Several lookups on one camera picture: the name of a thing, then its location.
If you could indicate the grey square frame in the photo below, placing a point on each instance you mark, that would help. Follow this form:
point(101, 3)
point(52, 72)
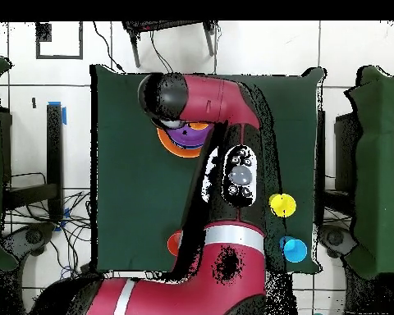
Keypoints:
point(59, 57)

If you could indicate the orange cup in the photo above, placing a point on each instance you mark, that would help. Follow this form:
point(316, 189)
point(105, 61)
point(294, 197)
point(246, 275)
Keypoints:
point(199, 126)

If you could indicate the black floor base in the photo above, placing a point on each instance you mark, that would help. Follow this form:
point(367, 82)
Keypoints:
point(32, 236)
point(336, 238)

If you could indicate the red cup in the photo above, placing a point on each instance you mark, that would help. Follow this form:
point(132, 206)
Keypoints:
point(174, 242)

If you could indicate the large orange bowl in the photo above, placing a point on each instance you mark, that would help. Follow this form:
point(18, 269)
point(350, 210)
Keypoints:
point(167, 142)

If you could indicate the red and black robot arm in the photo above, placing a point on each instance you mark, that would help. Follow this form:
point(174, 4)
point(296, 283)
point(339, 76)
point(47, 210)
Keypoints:
point(216, 279)

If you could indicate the blue tape strip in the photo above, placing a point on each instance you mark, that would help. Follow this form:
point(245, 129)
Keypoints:
point(64, 115)

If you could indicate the large blue bowl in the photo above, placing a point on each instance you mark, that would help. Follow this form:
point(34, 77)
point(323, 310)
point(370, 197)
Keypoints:
point(188, 147)

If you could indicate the dark green tablecloth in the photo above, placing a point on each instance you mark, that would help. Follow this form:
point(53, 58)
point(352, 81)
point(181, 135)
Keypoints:
point(134, 197)

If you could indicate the purple bowl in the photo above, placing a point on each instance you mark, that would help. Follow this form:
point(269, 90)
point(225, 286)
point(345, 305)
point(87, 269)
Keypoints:
point(187, 136)

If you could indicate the blue cup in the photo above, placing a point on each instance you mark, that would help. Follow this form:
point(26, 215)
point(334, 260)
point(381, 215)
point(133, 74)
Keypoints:
point(295, 251)

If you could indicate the black metal stand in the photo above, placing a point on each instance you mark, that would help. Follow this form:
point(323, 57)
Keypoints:
point(135, 49)

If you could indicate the yellow cup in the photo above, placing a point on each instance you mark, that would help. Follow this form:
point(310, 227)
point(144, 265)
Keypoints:
point(284, 206)

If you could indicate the black table frame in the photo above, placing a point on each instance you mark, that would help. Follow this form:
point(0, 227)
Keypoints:
point(343, 147)
point(54, 147)

